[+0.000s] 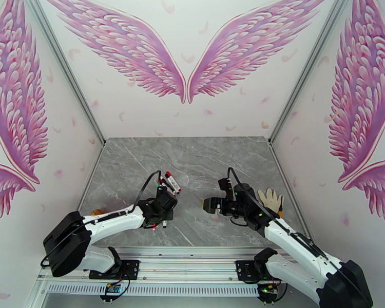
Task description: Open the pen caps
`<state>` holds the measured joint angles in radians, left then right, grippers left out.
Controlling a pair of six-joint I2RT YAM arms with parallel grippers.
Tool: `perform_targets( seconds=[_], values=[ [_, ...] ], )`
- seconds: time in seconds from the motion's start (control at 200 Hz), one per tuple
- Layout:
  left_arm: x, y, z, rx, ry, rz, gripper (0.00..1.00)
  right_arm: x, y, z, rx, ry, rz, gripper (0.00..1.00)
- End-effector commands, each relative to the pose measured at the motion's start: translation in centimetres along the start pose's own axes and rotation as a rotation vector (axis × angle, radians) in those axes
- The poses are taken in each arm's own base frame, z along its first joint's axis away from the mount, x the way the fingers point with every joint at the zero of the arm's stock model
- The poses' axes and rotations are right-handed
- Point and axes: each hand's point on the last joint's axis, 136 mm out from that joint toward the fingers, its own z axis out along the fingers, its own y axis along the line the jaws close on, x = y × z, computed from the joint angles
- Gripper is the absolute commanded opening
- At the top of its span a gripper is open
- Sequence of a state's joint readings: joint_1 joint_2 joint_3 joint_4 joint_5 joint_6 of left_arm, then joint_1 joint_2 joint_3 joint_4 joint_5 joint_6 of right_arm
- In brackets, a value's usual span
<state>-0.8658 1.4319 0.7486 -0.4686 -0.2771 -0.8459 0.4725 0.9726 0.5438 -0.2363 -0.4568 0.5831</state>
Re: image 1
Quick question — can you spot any red whiteboard marker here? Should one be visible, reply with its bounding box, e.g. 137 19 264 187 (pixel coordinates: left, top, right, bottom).
160 178 176 193
164 170 183 193

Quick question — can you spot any beige work glove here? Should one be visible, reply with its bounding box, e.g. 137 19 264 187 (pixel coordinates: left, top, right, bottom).
257 187 285 219

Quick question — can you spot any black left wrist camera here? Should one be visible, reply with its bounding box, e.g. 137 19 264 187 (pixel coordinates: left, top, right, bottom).
159 187 179 202

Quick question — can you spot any black left camera cable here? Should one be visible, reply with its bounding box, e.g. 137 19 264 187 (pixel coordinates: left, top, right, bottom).
135 170 164 208

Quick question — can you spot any black camera cable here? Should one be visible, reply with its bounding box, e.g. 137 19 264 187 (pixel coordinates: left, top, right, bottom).
227 166 370 308
135 170 164 208

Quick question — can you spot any black right camera cable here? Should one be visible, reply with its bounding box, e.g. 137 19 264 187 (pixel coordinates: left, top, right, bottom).
227 166 370 308

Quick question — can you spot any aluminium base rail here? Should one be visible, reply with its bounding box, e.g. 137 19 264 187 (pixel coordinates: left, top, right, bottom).
35 247 312 285

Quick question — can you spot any perforated white cable tray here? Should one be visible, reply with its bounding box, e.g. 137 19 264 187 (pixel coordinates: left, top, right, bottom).
46 282 261 297

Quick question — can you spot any aluminium frame post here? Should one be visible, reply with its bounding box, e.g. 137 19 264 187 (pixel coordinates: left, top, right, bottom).
268 0 354 147

